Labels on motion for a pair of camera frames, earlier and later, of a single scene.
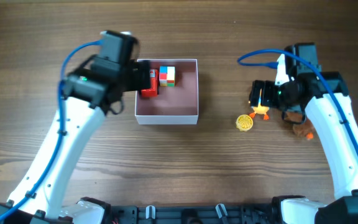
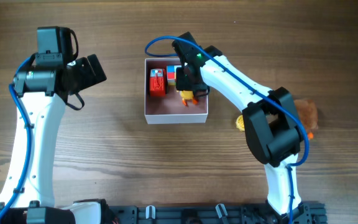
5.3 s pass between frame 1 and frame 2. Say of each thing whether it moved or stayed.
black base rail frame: stayed
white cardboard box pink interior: moved
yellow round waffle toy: stayed
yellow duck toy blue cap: moved
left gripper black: moved
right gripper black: moved
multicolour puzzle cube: moved
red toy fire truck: moved
